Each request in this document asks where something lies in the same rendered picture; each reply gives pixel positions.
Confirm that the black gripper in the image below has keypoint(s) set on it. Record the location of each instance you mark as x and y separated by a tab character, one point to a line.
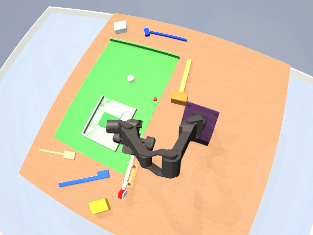
149	142

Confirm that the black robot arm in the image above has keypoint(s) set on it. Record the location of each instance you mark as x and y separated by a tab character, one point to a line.
189	129

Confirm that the green flat mat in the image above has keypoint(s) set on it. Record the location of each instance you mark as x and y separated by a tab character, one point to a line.
108	77

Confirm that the white golf ball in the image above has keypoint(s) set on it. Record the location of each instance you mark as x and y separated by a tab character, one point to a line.
130	78

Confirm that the white box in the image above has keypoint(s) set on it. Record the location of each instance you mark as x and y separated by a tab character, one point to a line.
120	27

